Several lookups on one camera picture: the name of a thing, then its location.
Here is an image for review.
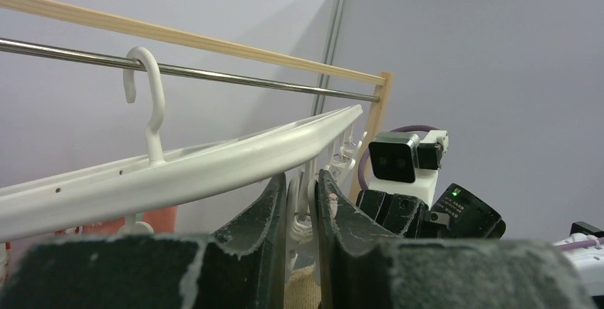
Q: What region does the white plastic clip hanger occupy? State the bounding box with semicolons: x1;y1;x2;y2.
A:
1;46;363;244

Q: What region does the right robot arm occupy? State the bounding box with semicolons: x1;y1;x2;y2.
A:
356;184;603;298

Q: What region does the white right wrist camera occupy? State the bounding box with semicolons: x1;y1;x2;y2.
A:
366;130;449;206

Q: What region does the wooden hanger stand frame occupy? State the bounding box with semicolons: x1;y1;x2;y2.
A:
1;0;385;211

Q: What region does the steel hanging rod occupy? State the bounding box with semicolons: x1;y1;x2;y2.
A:
1;38;380;103

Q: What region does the argyle patterned sock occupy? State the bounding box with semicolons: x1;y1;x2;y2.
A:
283;266;321;309

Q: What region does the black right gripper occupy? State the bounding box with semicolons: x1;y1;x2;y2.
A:
316;170;595;308

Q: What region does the pink sock with green print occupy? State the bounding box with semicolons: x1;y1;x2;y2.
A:
54;206;177;235

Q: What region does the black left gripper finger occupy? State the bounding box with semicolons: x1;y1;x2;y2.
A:
1;174;287;308

